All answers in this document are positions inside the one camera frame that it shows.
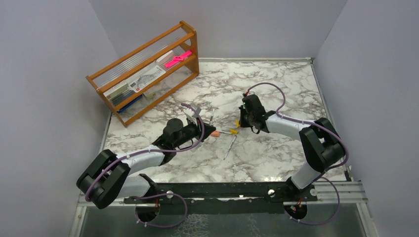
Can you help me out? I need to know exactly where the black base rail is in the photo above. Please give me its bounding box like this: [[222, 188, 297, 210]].
[[124, 182, 317, 215]]

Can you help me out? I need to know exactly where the green white box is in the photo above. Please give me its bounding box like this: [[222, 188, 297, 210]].
[[103, 81, 129, 106]]

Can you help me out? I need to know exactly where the white digital scale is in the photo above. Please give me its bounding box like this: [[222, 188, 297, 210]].
[[125, 63, 166, 93]]

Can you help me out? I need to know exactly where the white grey pen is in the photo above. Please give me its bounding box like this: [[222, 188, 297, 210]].
[[223, 135, 237, 160]]

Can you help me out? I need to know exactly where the white pen yellow end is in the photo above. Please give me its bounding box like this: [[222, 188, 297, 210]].
[[219, 129, 238, 135]]

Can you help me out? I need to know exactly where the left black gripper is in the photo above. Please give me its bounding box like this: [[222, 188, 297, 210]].
[[173, 117, 215, 148]]

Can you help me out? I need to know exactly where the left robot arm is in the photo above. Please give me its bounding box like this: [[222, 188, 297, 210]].
[[76, 118, 216, 209]]

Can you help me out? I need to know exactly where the aluminium frame rail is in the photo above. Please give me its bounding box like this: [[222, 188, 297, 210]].
[[314, 181, 368, 203]]

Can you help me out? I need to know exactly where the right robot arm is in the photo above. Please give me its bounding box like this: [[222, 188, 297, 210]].
[[239, 94, 348, 201]]

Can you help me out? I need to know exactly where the wooden rack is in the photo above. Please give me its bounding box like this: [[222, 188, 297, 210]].
[[86, 21, 200, 127]]

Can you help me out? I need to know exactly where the pink tool on rack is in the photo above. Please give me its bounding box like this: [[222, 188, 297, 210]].
[[164, 50, 193, 69]]

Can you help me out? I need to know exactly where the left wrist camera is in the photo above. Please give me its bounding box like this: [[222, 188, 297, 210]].
[[184, 104, 201, 126]]

